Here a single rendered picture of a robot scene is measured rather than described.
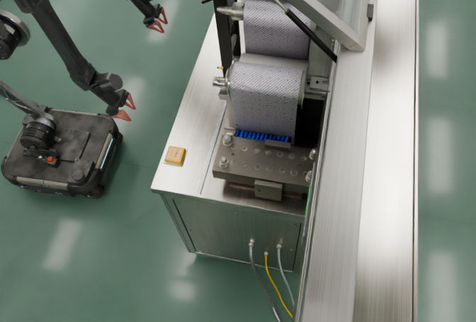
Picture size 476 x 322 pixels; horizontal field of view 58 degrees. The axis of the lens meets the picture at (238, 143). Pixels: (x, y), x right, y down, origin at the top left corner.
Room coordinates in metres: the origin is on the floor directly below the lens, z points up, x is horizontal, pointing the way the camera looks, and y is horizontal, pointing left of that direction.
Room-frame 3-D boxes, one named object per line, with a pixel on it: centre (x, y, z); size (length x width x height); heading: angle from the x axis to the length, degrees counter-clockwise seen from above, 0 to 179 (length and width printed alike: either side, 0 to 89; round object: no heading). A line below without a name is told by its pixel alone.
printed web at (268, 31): (1.09, -0.16, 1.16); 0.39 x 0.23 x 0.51; 162
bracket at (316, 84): (0.91, -0.29, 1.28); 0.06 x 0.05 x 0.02; 72
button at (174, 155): (0.92, 0.26, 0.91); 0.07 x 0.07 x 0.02; 72
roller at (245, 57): (1.07, -0.16, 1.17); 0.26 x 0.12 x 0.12; 72
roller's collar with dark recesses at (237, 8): (1.24, -0.06, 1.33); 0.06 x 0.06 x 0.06; 72
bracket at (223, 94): (1.04, 0.02, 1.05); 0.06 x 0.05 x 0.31; 72
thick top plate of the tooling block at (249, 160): (0.78, -0.11, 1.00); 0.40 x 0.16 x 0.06; 72
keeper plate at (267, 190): (0.68, -0.09, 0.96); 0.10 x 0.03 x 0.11; 72
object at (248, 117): (0.90, -0.10, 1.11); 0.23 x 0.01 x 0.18; 72
